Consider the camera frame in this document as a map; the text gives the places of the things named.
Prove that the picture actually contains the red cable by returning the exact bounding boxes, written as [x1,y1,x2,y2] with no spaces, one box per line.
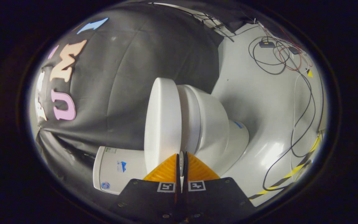
[260,22,314,72]

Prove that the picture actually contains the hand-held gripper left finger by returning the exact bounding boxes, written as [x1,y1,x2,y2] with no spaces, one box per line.
[109,153,181,224]

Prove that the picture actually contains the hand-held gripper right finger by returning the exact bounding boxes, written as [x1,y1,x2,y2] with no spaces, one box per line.
[181,152,256,224]

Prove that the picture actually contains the long black cable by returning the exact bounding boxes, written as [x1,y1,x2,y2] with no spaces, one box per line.
[261,72,324,192]

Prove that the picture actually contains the white toilet seat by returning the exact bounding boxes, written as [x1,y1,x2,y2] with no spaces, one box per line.
[177,85,202,155]

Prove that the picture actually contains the yellow black floor tape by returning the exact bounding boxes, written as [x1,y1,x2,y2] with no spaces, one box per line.
[249,134,323,200]

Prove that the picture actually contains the coiled black cable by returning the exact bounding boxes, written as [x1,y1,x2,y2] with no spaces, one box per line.
[249,36,292,75]

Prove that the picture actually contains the white ceramic toilet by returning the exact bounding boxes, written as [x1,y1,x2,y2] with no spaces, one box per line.
[93,84,250,195]

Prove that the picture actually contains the black backdrop cloth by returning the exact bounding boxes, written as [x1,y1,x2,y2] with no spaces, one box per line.
[34,3,254,206]

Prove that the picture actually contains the white toilet lid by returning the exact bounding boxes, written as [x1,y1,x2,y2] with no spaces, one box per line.
[144,78,182,175]

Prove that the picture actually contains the thin white cable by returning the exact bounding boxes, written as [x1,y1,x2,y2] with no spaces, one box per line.
[290,73,307,175]

